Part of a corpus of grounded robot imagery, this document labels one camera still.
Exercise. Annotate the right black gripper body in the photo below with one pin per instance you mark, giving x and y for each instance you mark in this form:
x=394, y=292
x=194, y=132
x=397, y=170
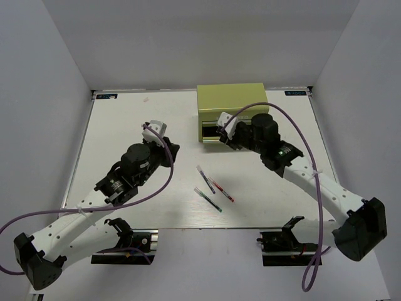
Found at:
x=244, y=137

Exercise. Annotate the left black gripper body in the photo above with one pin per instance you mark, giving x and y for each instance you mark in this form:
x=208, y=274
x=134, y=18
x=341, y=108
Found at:
x=158, y=156

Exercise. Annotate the purple gel pen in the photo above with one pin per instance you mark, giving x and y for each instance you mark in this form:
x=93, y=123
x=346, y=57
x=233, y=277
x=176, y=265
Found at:
x=201, y=172

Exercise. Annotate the green metal drawer chest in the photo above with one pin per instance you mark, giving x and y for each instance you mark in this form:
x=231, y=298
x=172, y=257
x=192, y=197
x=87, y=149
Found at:
x=212, y=100

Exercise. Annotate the green gel pen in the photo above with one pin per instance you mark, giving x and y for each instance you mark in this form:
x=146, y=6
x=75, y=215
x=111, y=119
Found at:
x=209, y=200

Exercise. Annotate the red gel pen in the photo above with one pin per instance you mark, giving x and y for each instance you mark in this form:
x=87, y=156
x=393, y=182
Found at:
x=224, y=192

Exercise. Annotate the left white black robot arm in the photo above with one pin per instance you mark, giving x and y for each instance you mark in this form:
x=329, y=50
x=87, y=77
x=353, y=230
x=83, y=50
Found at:
x=44, y=254

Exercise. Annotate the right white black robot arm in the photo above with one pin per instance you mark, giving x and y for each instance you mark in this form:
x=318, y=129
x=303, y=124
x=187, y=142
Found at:
x=359, y=224

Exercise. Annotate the right blue table label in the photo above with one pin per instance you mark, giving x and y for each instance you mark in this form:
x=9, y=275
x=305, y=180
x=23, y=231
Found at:
x=295, y=93

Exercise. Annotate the blue table label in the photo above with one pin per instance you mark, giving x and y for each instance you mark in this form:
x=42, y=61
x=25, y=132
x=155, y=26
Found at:
x=295, y=93
x=106, y=96

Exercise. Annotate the left blue table label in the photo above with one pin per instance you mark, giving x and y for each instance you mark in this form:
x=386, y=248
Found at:
x=106, y=96

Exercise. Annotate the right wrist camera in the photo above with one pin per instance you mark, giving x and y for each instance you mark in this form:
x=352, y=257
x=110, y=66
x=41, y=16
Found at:
x=227, y=124

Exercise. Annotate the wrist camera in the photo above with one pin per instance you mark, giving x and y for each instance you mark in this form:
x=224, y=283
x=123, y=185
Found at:
x=227, y=124
x=154, y=132

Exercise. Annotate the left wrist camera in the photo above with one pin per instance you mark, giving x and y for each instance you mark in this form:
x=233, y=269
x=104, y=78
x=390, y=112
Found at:
x=154, y=132

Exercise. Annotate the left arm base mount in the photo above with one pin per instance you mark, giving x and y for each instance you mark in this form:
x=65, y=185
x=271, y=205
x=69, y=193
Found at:
x=138, y=248

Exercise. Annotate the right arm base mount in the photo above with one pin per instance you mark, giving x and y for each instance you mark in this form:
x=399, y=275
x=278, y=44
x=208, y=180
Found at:
x=281, y=250

